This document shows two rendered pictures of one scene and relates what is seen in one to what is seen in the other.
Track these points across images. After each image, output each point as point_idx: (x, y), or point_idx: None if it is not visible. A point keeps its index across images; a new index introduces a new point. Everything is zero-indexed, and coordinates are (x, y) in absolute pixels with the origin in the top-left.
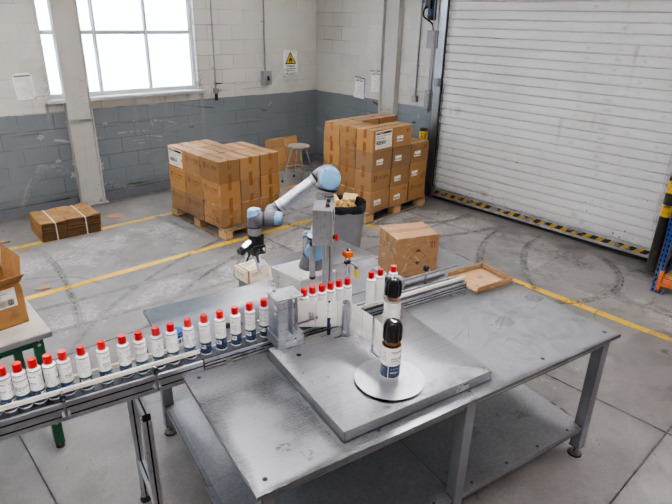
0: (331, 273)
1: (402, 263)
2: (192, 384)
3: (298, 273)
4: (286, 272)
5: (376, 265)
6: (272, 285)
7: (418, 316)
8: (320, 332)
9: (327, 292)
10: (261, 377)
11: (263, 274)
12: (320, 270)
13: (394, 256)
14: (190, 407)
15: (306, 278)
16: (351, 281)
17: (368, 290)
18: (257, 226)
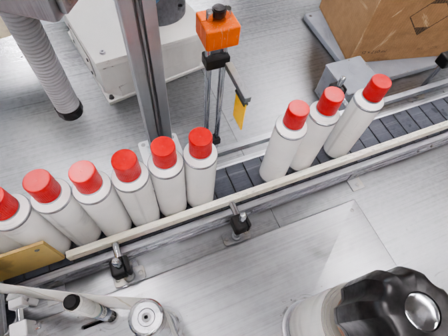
0: (159, 84)
1: (384, 29)
2: None
3: (108, 29)
4: (78, 21)
5: (315, 7)
6: (69, 39)
7: (392, 218)
8: (109, 265)
9: (115, 187)
10: None
11: (0, 26)
12: (171, 24)
13: (373, 9)
14: None
15: (119, 55)
16: (251, 51)
17: (275, 154)
18: None
